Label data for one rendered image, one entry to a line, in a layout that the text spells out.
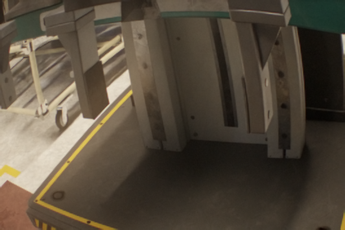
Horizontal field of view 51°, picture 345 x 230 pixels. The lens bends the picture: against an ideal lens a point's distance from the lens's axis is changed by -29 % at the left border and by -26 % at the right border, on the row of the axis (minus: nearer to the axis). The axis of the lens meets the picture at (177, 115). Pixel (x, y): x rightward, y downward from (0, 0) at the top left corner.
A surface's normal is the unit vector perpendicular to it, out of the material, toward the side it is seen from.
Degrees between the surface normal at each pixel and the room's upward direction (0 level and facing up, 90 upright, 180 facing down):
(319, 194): 0
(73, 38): 90
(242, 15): 90
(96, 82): 90
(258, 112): 90
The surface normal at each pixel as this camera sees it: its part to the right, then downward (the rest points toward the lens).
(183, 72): -0.40, 0.50
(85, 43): 0.90, 0.07
